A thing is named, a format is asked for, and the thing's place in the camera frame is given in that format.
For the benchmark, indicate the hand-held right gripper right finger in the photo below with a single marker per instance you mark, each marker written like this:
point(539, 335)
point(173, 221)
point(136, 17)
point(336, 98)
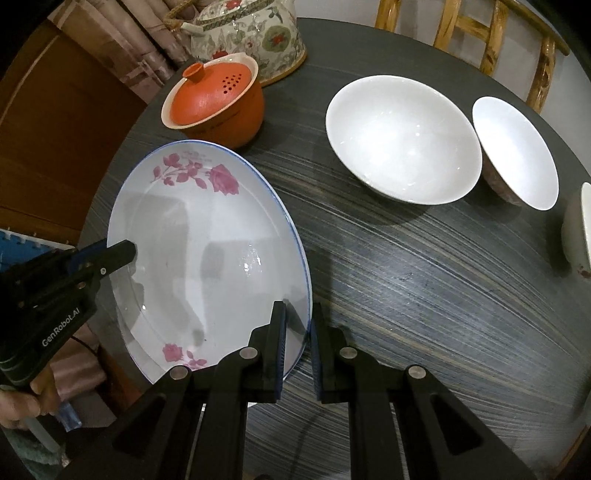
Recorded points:
point(318, 364)

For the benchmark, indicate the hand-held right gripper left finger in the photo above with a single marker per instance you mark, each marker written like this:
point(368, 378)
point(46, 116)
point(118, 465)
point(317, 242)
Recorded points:
point(277, 360)

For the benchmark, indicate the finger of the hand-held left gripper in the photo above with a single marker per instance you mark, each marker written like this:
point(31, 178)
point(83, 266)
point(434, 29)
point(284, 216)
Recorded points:
point(85, 258)
point(120, 254)

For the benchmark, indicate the blue-rimmed pink rose plate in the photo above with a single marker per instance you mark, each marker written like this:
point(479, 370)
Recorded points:
point(198, 258)

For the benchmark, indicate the white bowl green floral outside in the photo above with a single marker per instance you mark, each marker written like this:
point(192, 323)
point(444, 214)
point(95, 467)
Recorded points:
point(401, 134)

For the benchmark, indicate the white bowl red flower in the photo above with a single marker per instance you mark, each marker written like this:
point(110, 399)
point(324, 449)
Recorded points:
point(579, 230)

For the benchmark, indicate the white bowl pink patterned outside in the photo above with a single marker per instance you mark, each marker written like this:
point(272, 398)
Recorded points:
point(517, 147)

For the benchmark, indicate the person's left hand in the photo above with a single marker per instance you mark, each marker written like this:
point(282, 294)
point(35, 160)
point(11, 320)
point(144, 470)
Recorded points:
point(27, 406)

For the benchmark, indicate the pink cloth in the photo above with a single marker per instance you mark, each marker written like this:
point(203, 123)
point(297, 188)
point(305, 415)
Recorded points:
point(83, 383)

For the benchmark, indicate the blue white-edged board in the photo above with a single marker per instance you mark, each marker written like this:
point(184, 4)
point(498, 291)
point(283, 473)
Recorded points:
point(18, 254)

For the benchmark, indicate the teal cloth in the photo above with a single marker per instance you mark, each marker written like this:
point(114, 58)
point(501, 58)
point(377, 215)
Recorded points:
point(23, 450)

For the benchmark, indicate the brown wooden cabinet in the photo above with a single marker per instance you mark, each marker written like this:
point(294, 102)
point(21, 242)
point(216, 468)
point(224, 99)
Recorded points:
point(60, 138)

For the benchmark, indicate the orange lidded tea cup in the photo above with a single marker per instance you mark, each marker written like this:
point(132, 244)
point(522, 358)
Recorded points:
point(217, 115)

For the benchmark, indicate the beige patterned curtain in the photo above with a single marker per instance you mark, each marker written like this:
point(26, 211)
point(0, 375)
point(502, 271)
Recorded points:
point(138, 55)

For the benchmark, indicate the floral ceramic teapot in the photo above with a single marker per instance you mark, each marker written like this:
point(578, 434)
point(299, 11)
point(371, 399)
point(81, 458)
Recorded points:
point(268, 41)

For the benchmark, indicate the bamboo wooden chair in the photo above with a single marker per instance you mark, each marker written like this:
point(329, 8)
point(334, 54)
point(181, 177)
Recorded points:
point(547, 69)

